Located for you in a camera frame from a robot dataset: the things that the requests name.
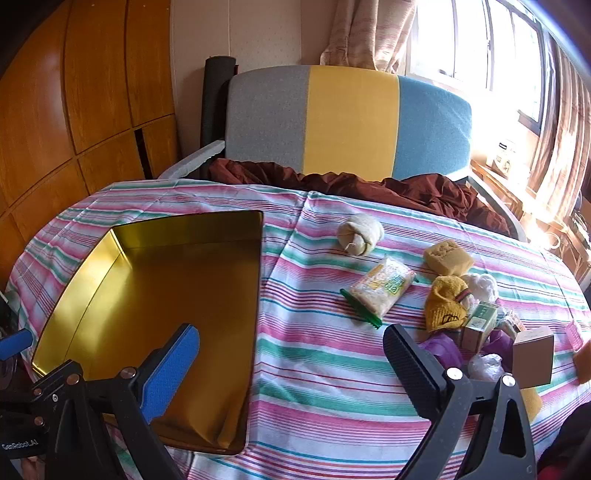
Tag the black rolled mat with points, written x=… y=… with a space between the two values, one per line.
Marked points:
x=214 y=101

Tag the cream cardboard box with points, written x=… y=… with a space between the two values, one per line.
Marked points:
x=533 y=357

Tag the white cloth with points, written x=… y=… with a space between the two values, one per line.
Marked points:
x=358 y=233

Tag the window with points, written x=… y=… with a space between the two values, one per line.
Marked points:
x=480 y=41

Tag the yellow knit sock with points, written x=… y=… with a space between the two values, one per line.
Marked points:
x=443 y=300

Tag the maroon blanket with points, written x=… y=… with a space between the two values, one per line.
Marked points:
x=415 y=189

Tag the grey chair armrest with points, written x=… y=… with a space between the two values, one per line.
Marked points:
x=503 y=203
x=194 y=159

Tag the clear plastic bag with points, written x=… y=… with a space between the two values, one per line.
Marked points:
x=485 y=367

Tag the small green and white box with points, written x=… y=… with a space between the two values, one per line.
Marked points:
x=480 y=323

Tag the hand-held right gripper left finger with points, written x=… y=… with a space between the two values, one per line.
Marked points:
x=171 y=374

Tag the person's dark red clothing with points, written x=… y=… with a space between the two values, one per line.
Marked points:
x=570 y=447

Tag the snack bar packet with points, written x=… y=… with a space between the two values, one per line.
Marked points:
x=510 y=321

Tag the wooden side table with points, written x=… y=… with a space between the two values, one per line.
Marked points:
x=508 y=189

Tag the beige patterned curtain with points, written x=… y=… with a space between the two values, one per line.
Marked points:
x=563 y=138
x=364 y=32

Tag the rice cracker snack packet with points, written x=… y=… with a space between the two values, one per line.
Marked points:
x=381 y=286

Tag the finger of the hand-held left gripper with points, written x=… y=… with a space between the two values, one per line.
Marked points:
x=16 y=344

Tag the purple wrapper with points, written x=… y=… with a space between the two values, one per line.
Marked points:
x=503 y=344
x=443 y=350

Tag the thick yellow sponge with holes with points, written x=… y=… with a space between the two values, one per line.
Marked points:
x=448 y=258

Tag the gold metal tin box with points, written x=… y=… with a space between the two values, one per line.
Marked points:
x=161 y=286

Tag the grey yellow blue chair backrest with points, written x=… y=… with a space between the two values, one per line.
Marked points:
x=351 y=120

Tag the pink packet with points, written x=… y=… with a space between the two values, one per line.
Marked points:
x=576 y=333

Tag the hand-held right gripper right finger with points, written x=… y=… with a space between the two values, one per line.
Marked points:
x=411 y=369

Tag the wooden wardrobe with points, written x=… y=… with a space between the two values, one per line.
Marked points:
x=92 y=92

